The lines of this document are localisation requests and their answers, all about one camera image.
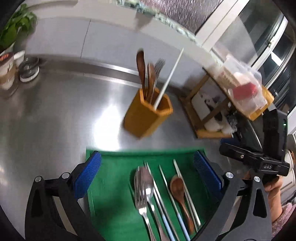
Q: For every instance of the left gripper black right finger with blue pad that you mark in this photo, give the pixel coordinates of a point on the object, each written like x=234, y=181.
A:
x=243, y=212

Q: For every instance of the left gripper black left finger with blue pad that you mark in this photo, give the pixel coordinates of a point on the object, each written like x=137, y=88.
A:
x=42, y=220

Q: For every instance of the steel fork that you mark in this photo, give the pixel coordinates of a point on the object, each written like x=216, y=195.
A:
x=140, y=200
x=157, y=67

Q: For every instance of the large wooden spoon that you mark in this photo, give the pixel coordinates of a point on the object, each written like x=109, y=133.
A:
x=141, y=69

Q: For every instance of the person's right hand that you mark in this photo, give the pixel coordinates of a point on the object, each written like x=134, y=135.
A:
x=272, y=189

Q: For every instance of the green wooden tray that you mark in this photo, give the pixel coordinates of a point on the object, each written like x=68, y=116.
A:
x=111, y=199

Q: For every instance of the wooden rack shelf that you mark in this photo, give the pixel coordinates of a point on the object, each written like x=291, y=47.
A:
x=217, y=124

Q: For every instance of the small wooden spoon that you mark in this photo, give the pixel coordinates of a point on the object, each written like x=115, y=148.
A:
x=177, y=190

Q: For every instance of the clear plastic bag with items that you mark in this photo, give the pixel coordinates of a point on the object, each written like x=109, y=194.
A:
x=242, y=84

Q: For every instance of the white paper roll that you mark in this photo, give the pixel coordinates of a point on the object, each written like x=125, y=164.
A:
x=202, y=104

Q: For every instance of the large steel spoon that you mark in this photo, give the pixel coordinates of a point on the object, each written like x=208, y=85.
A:
x=149, y=190

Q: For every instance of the wooden utensil holder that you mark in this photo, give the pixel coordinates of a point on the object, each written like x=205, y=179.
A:
x=141, y=119

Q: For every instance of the steel fork in holder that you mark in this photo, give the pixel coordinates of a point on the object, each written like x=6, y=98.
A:
x=157, y=67

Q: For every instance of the wooden utensil in holder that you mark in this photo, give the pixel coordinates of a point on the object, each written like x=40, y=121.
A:
x=151, y=79

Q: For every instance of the glass jar with label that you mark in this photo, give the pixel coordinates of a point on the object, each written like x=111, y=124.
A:
x=8, y=70

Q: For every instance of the white cup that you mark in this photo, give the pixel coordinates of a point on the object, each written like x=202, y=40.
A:
x=19, y=57

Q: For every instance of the green potted plant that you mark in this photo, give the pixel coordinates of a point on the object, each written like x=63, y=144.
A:
x=22, y=21

